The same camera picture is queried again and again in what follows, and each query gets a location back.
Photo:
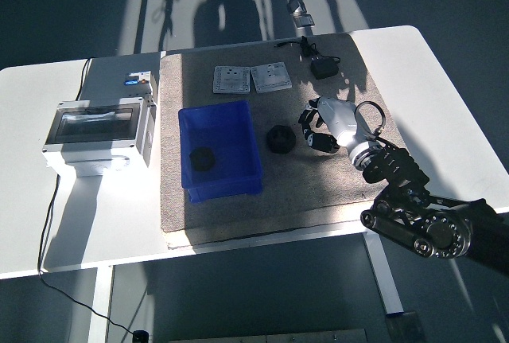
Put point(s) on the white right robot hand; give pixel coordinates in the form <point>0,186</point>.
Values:
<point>342,120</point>

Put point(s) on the black hexagonal nut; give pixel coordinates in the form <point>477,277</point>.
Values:
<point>280,140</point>
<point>203,159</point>

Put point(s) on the blue plastic box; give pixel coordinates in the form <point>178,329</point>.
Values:
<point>230,188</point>

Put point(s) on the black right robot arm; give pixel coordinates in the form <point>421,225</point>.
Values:
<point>397,168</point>

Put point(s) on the black power adapter plug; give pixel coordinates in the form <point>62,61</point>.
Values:
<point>324,68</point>

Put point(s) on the white socket panel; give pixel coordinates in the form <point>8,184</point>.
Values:
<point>231,80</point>
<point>271,77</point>

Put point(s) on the shiny metal floor fixture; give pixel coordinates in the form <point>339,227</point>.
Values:
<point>302,20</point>

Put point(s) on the grey-brown mat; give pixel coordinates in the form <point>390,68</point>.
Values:
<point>238,219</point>

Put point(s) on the white table leg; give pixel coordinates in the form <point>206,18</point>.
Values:
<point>389,291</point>
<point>99,303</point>

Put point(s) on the small breaker with blue label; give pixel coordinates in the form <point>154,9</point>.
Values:
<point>139,77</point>

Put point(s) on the grey table foot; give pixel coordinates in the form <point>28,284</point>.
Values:
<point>403,329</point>

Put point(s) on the black floor plug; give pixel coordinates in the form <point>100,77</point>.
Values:
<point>140,336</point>

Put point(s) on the white enclosure with clear lid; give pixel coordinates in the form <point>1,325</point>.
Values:
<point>95,146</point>

